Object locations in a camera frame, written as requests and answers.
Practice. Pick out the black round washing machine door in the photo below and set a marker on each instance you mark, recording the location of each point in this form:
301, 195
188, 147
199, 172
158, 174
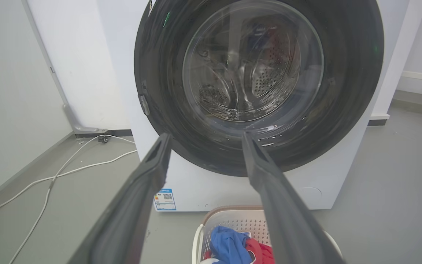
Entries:
343, 73

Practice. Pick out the red garment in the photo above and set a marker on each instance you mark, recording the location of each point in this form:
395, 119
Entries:
262, 251

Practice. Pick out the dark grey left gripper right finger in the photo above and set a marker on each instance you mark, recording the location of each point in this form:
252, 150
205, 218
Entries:
284, 205

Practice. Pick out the white perforated laundry basket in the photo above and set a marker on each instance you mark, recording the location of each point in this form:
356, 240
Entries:
238, 220

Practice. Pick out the white garment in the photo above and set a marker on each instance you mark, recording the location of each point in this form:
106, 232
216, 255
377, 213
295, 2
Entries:
209, 261

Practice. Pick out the white washing machine body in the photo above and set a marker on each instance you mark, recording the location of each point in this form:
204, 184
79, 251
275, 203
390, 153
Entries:
211, 190

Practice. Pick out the grey metal frame leg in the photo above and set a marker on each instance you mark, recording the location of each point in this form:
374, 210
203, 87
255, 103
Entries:
62, 99

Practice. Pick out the energy label sticker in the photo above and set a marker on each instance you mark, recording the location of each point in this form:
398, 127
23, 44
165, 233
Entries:
165, 200

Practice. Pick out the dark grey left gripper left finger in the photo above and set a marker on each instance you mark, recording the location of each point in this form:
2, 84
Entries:
130, 205

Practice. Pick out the blue garment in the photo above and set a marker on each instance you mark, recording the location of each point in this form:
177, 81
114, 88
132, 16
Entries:
229, 245

